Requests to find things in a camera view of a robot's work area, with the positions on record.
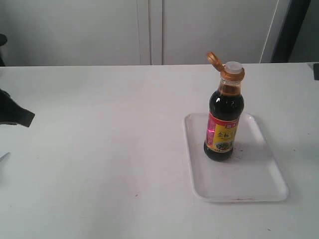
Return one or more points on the white plastic tray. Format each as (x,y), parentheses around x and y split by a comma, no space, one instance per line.
(251,174)

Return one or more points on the white cabinet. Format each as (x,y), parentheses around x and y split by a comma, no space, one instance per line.
(139,32)

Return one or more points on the dark soy sauce bottle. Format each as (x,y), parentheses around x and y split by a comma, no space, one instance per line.
(226,105)

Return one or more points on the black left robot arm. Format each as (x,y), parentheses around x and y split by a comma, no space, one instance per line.
(11,113)

